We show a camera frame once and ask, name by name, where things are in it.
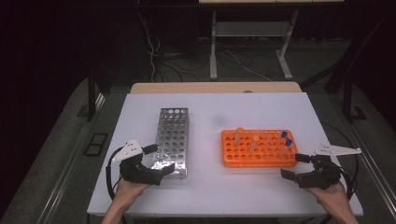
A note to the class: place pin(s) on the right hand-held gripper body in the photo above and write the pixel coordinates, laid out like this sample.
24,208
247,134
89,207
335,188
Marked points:
323,177

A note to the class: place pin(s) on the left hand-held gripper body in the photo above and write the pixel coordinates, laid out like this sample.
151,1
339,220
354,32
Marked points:
140,175

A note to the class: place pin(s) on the blue-capped clear tube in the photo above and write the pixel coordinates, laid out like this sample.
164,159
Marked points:
289,142
284,134

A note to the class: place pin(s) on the silver metal tube rack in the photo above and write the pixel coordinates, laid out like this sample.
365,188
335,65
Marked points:
171,140

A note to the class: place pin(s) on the orange plastic tube rack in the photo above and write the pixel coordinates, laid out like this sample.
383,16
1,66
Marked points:
267,157

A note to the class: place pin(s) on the orange-capped clear tube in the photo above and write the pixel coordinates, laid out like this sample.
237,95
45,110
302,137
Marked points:
255,138
239,132

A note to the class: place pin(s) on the person's left hand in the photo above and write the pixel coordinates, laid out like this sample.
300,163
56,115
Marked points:
127,191

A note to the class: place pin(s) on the person's right hand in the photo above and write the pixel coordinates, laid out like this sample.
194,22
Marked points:
333,197

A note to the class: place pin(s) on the white table board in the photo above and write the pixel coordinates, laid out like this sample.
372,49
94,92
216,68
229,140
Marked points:
205,193

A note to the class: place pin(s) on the black metal stand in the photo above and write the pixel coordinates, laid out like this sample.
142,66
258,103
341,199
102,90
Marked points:
348,93
91,99

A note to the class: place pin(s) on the metal floor rail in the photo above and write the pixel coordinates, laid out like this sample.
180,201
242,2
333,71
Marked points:
373,168
71,155

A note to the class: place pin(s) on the black floor frame plate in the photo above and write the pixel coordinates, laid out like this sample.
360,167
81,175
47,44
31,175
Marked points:
88,149

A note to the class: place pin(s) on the grey metal desk frame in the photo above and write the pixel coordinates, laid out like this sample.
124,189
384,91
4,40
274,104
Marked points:
252,29

